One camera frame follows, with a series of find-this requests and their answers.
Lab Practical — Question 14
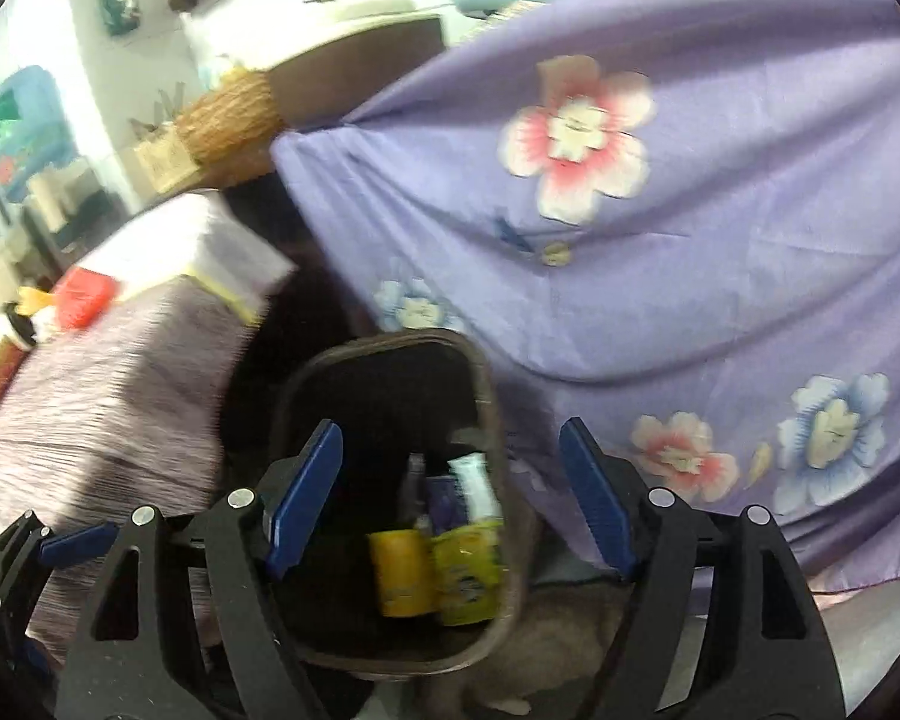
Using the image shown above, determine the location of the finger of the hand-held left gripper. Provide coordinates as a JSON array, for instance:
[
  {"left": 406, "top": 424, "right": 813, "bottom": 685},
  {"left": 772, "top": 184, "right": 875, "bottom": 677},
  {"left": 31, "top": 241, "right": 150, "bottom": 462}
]
[{"left": 37, "top": 521, "right": 119, "bottom": 569}]

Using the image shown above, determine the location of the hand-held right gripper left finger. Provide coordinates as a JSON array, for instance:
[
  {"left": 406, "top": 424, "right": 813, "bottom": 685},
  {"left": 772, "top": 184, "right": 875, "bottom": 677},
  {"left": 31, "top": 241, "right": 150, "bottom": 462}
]
[{"left": 56, "top": 420, "right": 344, "bottom": 720}]

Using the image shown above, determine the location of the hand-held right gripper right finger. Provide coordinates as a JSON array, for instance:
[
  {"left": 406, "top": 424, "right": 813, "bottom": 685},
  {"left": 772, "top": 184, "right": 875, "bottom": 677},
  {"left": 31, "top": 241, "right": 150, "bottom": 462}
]
[{"left": 559, "top": 417, "right": 848, "bottom": 720}]

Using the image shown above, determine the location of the brown plastic waste bin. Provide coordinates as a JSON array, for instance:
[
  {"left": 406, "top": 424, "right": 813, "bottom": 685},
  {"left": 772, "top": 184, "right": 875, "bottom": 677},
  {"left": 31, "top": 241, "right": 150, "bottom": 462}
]
[{"left": 266, "top": 330, "right": 545, "bottom": 683}]

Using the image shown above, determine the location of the yellow cylindrical can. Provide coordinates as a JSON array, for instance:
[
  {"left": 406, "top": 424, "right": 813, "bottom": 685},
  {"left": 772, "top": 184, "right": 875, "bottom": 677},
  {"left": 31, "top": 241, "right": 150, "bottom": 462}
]
[{"left": 367, "top": 529, "right": 436, "bottom": 620}]

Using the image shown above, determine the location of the white tube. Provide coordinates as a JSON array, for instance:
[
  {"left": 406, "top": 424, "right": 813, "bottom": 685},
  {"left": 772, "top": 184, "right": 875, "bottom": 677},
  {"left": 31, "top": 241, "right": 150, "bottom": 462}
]
[{"left": 446, "top": 454, "right": 503, "bottom": 526}]

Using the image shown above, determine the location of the lime yellow wrapper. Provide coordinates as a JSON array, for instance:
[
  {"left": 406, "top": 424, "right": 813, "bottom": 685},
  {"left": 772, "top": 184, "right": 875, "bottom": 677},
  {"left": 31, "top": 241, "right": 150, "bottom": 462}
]
[{"left": 431, "top": 521, "right": 509, "bottom": 627}]

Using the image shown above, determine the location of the red paper cup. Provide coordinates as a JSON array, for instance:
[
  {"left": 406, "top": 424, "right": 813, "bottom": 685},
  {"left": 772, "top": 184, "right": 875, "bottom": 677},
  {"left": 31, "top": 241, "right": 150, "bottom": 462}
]
[{"left": 0, "top": 302, "right": 40, "bottom": 415}]

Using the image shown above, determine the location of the red yellow snack wrapper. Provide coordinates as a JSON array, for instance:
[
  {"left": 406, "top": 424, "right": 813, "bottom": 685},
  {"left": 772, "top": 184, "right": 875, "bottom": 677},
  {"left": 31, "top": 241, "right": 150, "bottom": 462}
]
[{"left": 54, "top": 268, "right": 119, "bottom": 332}]

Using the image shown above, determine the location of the purple striped tablecloth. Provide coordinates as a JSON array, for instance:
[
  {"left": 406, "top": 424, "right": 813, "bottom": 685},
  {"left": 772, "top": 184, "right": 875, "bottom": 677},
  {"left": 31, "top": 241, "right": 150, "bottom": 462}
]
[{"left": 0, "top": 191, "right": 297, "bottom": 661}]

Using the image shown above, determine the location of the purple floral sheet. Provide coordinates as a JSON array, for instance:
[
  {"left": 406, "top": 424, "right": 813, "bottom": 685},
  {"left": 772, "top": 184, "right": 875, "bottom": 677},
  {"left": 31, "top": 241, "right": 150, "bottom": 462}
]
[{"left": 270, "top": 0, "right": 900, "bottom": 593}]

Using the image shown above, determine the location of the beige paper cup stack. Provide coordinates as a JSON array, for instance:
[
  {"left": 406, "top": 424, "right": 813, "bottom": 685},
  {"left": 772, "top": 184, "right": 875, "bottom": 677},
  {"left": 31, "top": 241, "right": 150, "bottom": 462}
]
[{"left": 26, "top": 172, "right": 68, "bottom": 237}]

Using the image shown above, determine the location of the grey water dispenser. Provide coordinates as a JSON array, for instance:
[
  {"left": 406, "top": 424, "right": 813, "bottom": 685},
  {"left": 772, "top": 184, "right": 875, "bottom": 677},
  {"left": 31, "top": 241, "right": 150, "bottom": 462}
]
[{"left": 15, "top": 169, "right": 125, "bottom": 278}]

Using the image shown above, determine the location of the beige chopstick holder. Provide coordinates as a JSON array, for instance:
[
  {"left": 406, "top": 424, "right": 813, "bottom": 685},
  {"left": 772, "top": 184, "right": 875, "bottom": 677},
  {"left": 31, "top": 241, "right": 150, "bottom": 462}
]
[{"left": 131, "top": 124, "right": 200, "bottom": 196}]

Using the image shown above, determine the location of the woven wicker basin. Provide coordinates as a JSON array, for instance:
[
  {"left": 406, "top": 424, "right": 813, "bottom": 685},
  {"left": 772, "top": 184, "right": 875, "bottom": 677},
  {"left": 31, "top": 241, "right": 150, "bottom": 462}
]
[{"left": 172, "top": 67, "right": 286, "bottom": 185}]

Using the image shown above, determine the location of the bundle of dark chopsticks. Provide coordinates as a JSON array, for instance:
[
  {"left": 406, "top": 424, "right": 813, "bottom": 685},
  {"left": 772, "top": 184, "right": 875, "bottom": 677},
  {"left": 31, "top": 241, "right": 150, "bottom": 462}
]
[{"left": 127, "top": 82, "right": 188, "bottom": 137}]

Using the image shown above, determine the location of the blue water jug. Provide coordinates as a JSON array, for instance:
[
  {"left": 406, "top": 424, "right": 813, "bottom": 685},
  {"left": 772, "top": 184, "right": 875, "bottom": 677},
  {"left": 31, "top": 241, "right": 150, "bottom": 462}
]
[{"left": 0, "top": 64, "right": 76, "bottom": 203}]

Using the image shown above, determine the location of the brown rice cooker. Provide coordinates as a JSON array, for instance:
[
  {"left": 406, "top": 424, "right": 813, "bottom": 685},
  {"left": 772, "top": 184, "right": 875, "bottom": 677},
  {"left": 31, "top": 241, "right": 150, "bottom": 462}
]
[{"left": 266, "top": 0, "right": 451, "bottom": 128}]

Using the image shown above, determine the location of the paisley cloth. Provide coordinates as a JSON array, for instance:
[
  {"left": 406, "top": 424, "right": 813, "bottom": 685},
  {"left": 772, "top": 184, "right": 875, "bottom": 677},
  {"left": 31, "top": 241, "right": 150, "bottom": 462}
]
[{"left": 461, "top": 0, "right": 563, "bottom": 42}]

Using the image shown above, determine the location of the green wall packet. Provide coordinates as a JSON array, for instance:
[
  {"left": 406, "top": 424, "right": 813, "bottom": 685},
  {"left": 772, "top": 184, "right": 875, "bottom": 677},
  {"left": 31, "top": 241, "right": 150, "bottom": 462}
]
[{"left": 100, "top": 0, "right": 143, "bottom": 37}]

